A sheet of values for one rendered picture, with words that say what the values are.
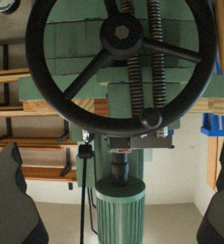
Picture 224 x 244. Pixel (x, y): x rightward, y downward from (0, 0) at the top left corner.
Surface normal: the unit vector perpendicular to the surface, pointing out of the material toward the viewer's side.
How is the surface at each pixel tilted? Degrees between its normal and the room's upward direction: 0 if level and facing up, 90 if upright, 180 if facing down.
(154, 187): 90
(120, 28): 90
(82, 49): 90
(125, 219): 90
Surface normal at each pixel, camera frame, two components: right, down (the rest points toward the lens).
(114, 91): -0.04, 0.14
